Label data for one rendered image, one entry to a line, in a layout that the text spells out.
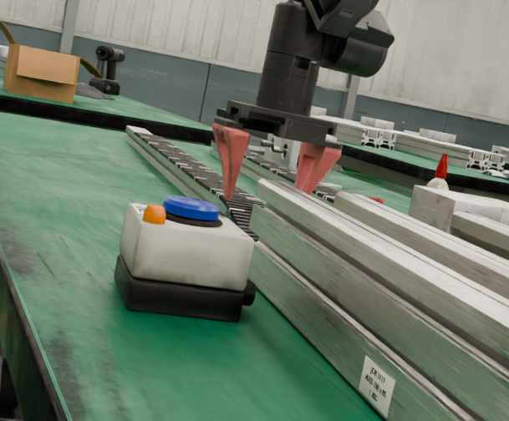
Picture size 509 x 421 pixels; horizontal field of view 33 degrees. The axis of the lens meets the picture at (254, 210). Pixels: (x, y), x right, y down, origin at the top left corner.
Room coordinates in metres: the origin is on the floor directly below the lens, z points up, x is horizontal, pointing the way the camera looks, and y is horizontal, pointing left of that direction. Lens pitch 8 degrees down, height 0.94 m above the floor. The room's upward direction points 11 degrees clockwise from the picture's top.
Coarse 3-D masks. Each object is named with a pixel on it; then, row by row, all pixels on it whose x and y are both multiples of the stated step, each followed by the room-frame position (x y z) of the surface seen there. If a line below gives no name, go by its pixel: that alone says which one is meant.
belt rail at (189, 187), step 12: (132, 132) 1.76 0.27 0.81; (144, 132) 1.76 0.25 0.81; (132, 144) 1.73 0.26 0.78; (144, 144) 1.59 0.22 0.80; (144, 156) 1.56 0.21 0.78; (156, 156) 1.44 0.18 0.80; (156, 168) 1.42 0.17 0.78; (168, 168) 1.35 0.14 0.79; (180, 180) 1.22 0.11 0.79; (192, 180) 1.14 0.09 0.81; (192, 192) 1.12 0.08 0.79; (204, 192) 1.06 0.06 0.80; (216, 204) 0.99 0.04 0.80; (228, 216) 0.96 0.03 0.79
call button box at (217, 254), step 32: (128, 224) 0.61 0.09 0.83; (192, 224) 0.58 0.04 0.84; (224, 224) 0.62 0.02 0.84; (128, 256) 0.58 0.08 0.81; (160, 256) 0.56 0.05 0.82; (192, 256) 0.57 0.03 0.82; (224, 256) 0.58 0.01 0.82; (128, 288) 0.56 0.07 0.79; (160, 288) 0.56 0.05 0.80; (192, 288) 0.57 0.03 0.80; (224, 288) 0.58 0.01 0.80; (224, 320) 0.58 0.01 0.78
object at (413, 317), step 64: (256, 192) 0.74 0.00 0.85; (256, 256) 0.71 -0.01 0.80; (320, 256) 0.57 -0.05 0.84; (384, 256) 0.48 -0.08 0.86; (448, 256) 0.56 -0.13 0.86; (320, 320) 0.55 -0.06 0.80; (384, 320) 0.47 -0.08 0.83; (448, 320) 0.42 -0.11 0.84; (384, 384) 0.45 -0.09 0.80; (448, 384) 0.39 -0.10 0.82
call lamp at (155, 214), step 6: (156, 204) 0.57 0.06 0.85; (144, 210) 0.57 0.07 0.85; (150, 210) 0.56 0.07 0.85; (156, 210) 0.56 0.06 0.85; (162, 210) 0.57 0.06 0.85; (144, 216) 0.57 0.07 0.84; (150, 216) 0.56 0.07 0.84; (156, 216) 0.56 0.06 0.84; (162, 216) 0.57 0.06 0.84; (150, 222) 0.56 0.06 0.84; (156, 222) 0.56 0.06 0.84; (162, 222) 0.57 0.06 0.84
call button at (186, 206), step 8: (168, 200) 0.60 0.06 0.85; (176, 200) 0.60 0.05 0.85; (184, 200) 0.60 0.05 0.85; (192, 200) 0.61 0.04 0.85; (200, 200) 0.62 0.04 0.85; (168, 208) 0.59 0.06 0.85; (176, 208) 0.59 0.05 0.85; (184, 208) 0.59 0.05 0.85; (192, 208) 0.59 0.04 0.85; (200, 208) 0.59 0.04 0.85; (208, 208) 0.60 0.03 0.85; (216, 208) 0.61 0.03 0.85; (184, 216) 0.60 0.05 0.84; (192, 216) 0.59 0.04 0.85; (200, 216) 0.59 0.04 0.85; (208, 216) 0.59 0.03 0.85; (216, 216) 0.60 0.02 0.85
